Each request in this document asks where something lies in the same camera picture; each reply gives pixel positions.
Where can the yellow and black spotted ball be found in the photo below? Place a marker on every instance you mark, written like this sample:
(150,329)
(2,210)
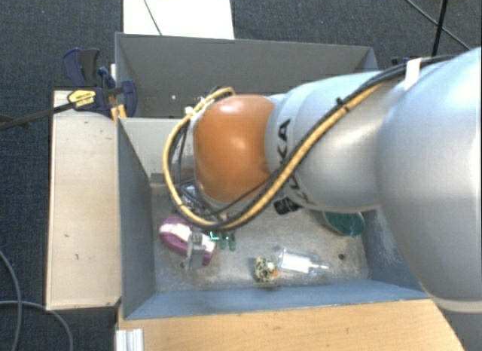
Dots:
(264,269)

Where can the black cylinder on white bracket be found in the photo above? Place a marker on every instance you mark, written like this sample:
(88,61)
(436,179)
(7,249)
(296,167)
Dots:
(287,205)

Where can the purple and white toy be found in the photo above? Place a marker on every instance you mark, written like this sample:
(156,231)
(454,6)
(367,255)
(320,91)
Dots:
(174,237)

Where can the dark green round object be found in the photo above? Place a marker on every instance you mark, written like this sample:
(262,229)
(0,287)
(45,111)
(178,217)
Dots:
(344,223)

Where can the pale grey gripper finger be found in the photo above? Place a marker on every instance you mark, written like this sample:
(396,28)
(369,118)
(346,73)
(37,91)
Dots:
(188,259)
(200,257)

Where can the pale wood board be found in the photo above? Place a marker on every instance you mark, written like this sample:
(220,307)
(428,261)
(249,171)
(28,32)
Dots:
(84,206)

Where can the grey metal bin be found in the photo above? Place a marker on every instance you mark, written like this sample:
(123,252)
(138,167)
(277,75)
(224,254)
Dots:
(241,63)

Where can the clear plastic bottle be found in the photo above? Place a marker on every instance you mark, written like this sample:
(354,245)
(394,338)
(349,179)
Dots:
(301,262)

